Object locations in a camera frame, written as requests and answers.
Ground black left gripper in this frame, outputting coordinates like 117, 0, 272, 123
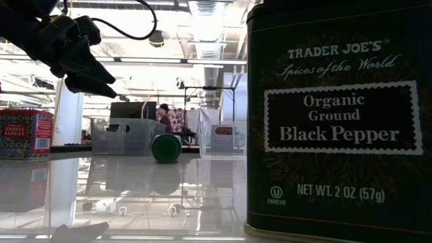
26, 14, 118, 100

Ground green-lidded herb jar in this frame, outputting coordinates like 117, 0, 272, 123
151, 132, 183, 164

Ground black pepper tin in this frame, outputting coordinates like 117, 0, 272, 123
243, 0, 432, 243

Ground black monitor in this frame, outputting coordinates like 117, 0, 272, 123
107, 101, 158, 132

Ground dark grey plastic bin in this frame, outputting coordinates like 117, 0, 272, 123
89, 117, 167, 157

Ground person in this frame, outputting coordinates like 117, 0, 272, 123
158, 103, 173, 133

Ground red dotted patterned cloth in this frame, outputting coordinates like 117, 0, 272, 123
156, 107, 186, 134

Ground black tripod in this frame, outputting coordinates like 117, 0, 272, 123
178, 126, 198, 146

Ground white cloth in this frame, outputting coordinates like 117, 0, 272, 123
184, 107, 221, 131

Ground clear plastic bin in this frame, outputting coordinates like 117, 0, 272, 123
198, 120, 248, 160

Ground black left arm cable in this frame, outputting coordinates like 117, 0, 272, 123
90, 0, 159, 41

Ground black stand frame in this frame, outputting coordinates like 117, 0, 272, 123
183, 86, 236, 149

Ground silver air duct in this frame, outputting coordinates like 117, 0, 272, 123
188, 0, 226, 102

